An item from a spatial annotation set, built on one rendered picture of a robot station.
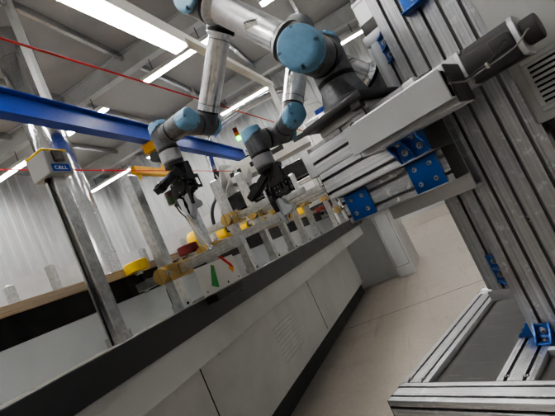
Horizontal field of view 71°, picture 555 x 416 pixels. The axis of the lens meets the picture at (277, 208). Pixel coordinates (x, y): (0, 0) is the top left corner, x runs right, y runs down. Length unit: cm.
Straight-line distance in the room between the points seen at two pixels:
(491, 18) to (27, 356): 139
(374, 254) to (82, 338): 316
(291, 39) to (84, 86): 744
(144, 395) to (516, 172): 110
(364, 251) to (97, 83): 593
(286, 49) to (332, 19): 888
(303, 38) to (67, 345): 103
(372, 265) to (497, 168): 295
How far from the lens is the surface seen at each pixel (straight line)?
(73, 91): 854
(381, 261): 402
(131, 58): 784
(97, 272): 108
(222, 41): 144
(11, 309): 119
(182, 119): 134
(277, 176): 135
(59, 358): 124
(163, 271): 123
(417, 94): 91
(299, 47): 108
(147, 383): 113
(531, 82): 111
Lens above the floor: 76
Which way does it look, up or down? 5 degrees up
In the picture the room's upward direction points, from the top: 24 degrees counter-clockwise
